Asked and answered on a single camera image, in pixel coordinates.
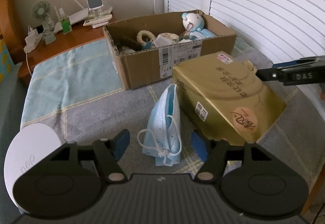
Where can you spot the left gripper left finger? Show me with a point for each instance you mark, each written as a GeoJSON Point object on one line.
{"type": "Point", "coordinates": [108, 152]}

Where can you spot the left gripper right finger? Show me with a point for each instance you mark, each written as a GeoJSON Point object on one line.
{"type": "Point", "coordinates": [213, 155]}

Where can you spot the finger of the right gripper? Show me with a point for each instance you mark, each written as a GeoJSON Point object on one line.
{"type": "Point", "coordinates": [307, 70]}

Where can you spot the blue face mask stack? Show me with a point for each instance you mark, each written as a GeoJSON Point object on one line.
{"type": "Point", "coordinates": [202, 34]}

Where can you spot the brown hair scrunchie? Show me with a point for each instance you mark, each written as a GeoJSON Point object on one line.
{"type": "Point", "coordinates": [130, 43]}

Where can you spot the beige drawstring pouch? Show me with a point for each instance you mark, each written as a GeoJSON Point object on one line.
{"type": "Point", "coordinates": [174, 38]}

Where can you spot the blue round plush doll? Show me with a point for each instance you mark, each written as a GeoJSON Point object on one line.
{"type": "Point", "coordinates": [192, 22]}

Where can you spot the cream fluffy scrunchie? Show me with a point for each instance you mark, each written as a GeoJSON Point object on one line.
{"type": "Point", "coordinates": [143, 37]}

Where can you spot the white cloth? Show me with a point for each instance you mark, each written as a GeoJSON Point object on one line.
{"type": "Point", "coordinates": [162, 41]}

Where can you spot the green grey plaid blanket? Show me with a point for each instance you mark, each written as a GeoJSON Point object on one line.
{"type": "Point", "coordinates": [80, 96]}

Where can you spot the white lidded clear jar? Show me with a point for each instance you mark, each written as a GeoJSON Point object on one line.
{"type": "Point", "coordinates": [32, 144]}

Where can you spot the brown cardboard box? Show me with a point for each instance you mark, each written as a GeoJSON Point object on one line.
{"type": "Point", "coordinates": [151, 64]}

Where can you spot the wooden nightstand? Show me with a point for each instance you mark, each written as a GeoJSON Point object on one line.
{"type": "Point", "coordinates": [79, 36]}

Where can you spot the yellow blue paper bag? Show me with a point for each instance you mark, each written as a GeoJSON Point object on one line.
{"type": "Point", "coordinates": [6, 63]}

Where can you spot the green spray bottle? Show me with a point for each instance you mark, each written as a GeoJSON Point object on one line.
{"type": "Point", "coordinates": [66, 25]}

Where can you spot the white remote control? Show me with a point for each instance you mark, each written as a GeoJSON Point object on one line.
{"type": "Point", "coordinates": [101, 20]}

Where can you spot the white power strip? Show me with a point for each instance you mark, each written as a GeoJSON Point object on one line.
{"type": "Point", "coordinates": [32, 40]}

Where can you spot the white wifi router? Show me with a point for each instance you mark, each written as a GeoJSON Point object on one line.
{"type": "Point", "coordinates": [73, 18]}

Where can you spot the small white smart display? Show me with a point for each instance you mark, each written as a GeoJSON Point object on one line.
{"type": "Point", "coordinates": [95, 7]}

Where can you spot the wooden bed headboard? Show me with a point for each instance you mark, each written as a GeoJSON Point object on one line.
{"type": "Point", "coordinates": [12, 31]}

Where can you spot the green desk fan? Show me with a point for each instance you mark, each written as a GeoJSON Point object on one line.
{"type": "Point", "coordinates": [41, 12]}

